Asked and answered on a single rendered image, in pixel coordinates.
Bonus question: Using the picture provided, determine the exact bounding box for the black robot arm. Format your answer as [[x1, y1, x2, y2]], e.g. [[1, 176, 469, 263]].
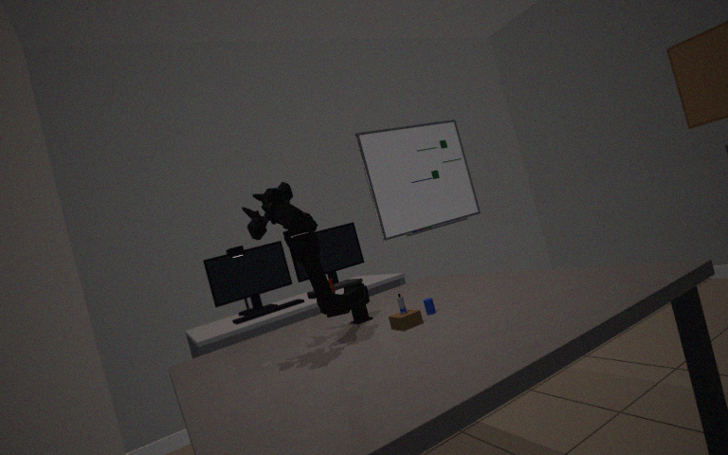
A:
[[261, 188, 373, 324]]

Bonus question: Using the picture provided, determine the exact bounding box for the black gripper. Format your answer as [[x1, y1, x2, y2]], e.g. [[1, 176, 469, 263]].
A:
[[242, 182, 293, 240]]

